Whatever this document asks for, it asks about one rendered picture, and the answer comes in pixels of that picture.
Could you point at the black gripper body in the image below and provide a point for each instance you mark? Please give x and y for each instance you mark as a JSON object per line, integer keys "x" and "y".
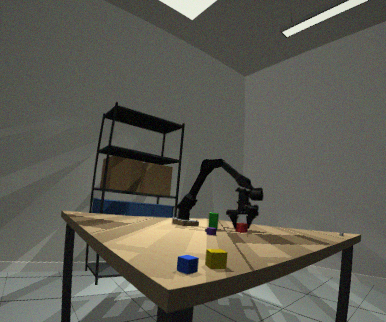
{"x": 239, "y": 210}

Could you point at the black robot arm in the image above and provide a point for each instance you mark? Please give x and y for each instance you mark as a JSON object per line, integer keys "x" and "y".
{"x": 207, "y": 166}

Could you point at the blue block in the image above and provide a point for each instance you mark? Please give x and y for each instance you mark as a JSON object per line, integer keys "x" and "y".
{"x": 187, "y": 264}

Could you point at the green block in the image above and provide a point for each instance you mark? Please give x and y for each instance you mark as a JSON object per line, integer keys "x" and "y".
{"x": 213, "y": 217}
{"x": 213, "y": 224}

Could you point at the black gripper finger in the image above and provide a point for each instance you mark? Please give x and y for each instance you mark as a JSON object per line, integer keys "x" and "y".
{"x": 234, "y": 220}
{"x": 249, "y": 220}

